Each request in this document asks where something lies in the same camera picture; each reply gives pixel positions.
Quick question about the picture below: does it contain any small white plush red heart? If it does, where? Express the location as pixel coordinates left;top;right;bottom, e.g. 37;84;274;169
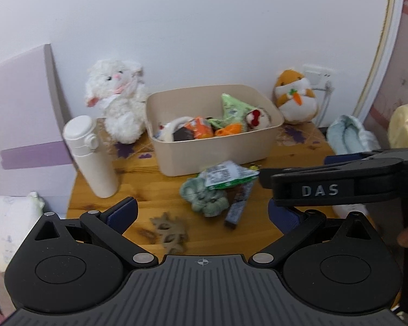
245;108;270;131

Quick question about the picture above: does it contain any orange sock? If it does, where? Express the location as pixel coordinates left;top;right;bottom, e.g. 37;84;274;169
214;123;243;137

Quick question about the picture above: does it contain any light green snack bag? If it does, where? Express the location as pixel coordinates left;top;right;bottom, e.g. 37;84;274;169
207;93;256;133

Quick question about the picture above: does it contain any orange bottle with label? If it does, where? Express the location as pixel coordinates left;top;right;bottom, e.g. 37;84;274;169
184;116;214;139

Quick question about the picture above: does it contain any white round power strip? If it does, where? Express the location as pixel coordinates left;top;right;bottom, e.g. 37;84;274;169
332;204;369;219

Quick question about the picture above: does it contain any black long toothpaste box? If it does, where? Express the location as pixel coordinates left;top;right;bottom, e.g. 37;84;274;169
224;180;256;229

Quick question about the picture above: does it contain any grey hair claw clip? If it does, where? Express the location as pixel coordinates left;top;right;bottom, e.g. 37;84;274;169
138;212;188;255

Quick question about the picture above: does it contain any green white snack packet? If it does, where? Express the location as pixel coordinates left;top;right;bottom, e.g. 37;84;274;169
198;161;259;190

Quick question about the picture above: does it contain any green plaid scrunchie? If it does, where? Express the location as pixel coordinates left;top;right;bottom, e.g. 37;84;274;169
180;177;230;218

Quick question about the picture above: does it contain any beige plastic storage bin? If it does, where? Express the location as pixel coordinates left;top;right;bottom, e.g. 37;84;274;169
145;84;286;178

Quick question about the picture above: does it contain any white thermos bottle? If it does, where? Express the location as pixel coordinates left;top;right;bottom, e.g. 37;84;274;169
62;115;119;198

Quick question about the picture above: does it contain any white pillow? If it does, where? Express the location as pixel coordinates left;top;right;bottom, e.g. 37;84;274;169
0;192;45;272

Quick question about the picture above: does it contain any orange hamster plush with carrot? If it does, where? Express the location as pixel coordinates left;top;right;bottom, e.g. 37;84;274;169
273;69;319;124

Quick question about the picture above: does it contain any white plush lamb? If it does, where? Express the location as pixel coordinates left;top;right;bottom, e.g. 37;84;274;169
85;60;149;144

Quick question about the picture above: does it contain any white power cable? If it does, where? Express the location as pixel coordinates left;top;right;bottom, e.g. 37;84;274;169
314;81;335;127

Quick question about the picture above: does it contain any wall socket plate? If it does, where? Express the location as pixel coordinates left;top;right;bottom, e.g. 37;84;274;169
302;64;335;89

